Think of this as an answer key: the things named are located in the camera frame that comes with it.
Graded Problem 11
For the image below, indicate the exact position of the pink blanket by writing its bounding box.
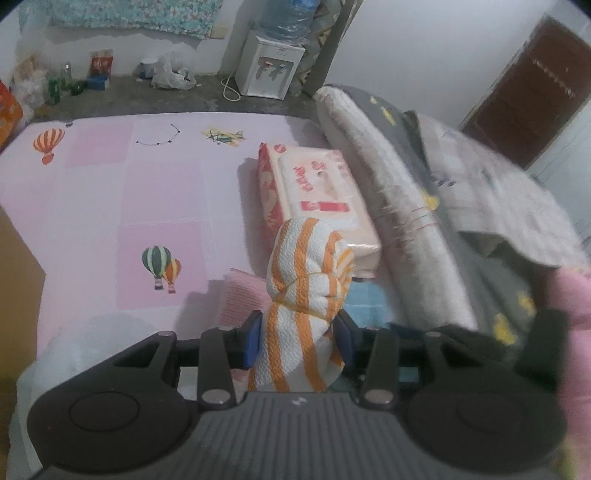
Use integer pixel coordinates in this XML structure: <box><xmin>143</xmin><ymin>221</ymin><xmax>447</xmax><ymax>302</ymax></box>
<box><xmin>551</xmin><ymin>268</ymin><xmax>591</xmax><ymax>480</ymax></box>

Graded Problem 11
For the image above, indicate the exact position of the pink wet wipes pack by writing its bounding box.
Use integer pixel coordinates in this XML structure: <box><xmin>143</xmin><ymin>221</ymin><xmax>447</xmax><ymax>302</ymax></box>
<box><xmin>256</xmin><ymin>142</ymin><xmax>383</xmax><ymax>278</ymax></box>

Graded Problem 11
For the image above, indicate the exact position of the blue folded washcloth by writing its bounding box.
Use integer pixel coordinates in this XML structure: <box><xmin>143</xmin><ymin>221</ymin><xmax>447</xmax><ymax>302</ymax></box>
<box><xmin>344</xmin><ymin>278</ymin><xmax>395</xmax><ymax>329</ymax></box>

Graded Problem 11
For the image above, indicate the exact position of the crumpled clear plastic bag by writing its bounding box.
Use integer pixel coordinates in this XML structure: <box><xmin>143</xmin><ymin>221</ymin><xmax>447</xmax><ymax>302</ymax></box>
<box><xmin>152</xmin><ymin>51</ymin><xmax>197</xmax><ymax>90</ymax></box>

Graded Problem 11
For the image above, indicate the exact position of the brown cardboard box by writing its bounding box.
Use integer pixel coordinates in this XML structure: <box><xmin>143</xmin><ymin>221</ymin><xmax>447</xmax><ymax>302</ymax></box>
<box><xmin>0</xmin><ymin>205</ymin><xmax>47</xmax><ymax>416</ymax></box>

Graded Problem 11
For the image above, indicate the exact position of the white knotted plastic bag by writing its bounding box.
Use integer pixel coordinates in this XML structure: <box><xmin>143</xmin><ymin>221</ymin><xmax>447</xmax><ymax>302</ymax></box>
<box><xmin>9</xmin><ymin>311</ymin><xmax>204</xmax><ymax>462</ymax></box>

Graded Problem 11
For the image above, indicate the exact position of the red packet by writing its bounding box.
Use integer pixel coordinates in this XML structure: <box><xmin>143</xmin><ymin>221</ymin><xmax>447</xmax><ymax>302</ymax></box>
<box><xmin>89</xmin><ymin>48</ymin><xmax>114</xmax><ymax>79</ymax></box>

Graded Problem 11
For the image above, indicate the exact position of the brown wooden door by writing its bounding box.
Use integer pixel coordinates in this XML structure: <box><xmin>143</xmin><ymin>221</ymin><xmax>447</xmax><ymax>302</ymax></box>
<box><xmin>459</xmin><ymin>16</ymin><xmax>591</xmax><ymax>169</ymax></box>

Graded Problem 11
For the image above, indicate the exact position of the orange striped towel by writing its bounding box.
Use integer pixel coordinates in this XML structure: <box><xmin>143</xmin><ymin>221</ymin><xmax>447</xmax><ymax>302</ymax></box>
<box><xmin>248</xmin><ymin>217</ymin><xmax>355</xmax><ymax>394</ymax></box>

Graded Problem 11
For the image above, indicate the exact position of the pink folded washcloth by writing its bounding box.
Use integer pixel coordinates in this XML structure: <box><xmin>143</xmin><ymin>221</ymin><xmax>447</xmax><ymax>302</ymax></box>
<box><xmin>217</xmin><ymin>269</ymin><xmax>274</xmax><ymax>329</ymax></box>

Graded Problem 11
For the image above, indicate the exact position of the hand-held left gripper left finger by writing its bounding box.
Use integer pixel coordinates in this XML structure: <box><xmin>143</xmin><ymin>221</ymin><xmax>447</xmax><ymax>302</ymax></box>
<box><xmin>112</xmin><ymin>311</ymin><xmax>263</xmax><ymax>412</ymax></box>

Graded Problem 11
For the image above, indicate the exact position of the white power cable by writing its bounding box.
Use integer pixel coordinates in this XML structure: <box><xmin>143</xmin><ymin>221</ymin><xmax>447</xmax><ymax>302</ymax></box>
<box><xmin>221</xmin><ymin>74</ymin><xmax>242</xmax><ymax>102</ymax></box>

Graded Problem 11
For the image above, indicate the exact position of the white filled bag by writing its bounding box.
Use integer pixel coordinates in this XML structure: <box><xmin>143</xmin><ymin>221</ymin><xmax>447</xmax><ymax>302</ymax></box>
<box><xmin>11</xmin><ymin>53</ymin><xmax>49</xmax><ymax>109</ymax></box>

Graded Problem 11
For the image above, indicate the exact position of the orange snack bag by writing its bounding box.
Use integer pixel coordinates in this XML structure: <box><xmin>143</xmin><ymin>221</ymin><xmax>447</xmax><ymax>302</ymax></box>
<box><xmin>0</xmin><ymin>80</ymin><xmax>24</xmax><ymax>148</ymax></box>

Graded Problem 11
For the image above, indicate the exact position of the folded patterned bag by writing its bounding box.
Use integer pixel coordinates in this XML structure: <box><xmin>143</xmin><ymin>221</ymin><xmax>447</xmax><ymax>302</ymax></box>
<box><xmin>295</xmin><ymin>0</ymin><xmax>363</xmax><ymax>97</ymax></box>

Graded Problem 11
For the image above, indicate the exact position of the white water dispenser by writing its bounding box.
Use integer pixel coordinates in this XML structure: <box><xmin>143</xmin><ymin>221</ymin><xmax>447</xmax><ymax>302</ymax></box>
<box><xmin>235</xmin><ymin>28</ymin><xmax>306</xmax><ymax>100</ymax></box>

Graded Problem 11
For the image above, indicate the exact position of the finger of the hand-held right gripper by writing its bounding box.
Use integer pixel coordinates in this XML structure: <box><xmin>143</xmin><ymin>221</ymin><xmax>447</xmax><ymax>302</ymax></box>
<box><xmin>515</xmin><ymin>308</ymin><xmax>570</xmax><ymax>393</ymax></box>

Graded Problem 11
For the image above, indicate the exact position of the grey and white quilt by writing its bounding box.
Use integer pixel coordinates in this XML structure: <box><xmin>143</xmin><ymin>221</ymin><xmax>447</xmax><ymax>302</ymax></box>
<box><xmin>314</xmin><ymin>83</ymin><xmax>591</xmax><ymax>352</ymax></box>

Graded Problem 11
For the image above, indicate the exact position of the floral wall cloth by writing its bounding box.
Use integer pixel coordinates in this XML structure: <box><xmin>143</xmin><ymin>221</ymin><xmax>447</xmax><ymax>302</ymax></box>
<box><xmin>48</xmin><ymin>0</ymin><xmax>222</xmax><ymax>40</ymax></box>

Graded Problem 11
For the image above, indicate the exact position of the door hook rack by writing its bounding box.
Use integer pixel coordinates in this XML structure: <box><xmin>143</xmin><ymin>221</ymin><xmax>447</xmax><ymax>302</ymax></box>
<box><xmin>531</xmin><ymin>58</ymin><xmax>575</xmax><ymax>100</ymax></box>

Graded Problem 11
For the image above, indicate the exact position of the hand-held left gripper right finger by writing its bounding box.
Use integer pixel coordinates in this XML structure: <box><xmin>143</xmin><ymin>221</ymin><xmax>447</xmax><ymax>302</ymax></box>
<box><xmin>335</xmin><ymin>311</ymin><xmax>484</xmax><ymax>409</ymax></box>

